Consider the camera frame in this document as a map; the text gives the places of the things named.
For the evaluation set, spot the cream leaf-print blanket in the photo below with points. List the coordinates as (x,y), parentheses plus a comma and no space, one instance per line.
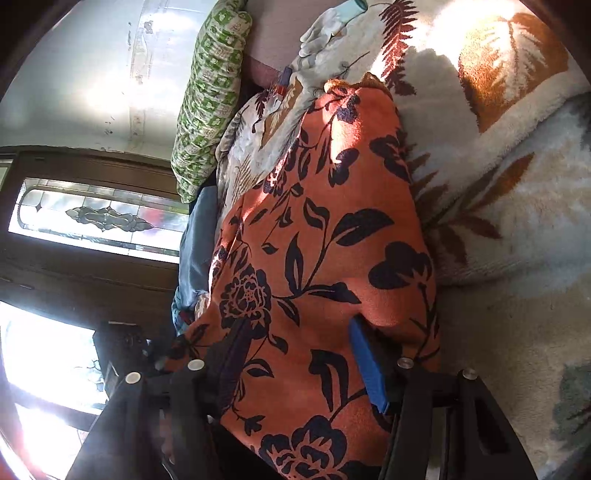
(498,184)

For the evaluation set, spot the blue-grey cloth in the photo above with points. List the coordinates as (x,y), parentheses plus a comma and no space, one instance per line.
(196,258)

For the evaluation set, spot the green patterned pillow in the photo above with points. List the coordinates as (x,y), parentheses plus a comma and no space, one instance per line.
(210,101)

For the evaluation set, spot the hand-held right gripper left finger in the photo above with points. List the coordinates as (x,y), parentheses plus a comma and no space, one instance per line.
(233,355)

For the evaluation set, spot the mauve bedsheet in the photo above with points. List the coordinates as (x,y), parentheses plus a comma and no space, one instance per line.
(277,37)

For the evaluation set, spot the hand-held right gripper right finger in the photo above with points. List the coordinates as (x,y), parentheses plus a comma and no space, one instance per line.
(367,364)

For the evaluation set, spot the brown garment with orange patch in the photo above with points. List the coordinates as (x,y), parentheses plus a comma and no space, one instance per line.
(364,82)

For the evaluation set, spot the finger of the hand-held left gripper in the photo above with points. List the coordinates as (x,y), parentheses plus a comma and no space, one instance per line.
(164,355)

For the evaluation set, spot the colourful small garment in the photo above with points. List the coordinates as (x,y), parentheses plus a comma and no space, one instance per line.
(282,83)

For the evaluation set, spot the dark wooden door frame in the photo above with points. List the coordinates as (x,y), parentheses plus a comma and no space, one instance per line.
(92,286)

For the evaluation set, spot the stained glass window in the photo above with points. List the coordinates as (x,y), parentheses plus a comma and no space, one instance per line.
(92,217)

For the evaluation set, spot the white and mint small garment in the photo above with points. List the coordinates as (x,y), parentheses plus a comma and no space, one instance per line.
(323,32)

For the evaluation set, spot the orange floral garment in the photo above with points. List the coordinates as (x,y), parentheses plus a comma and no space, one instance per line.
(314,258)

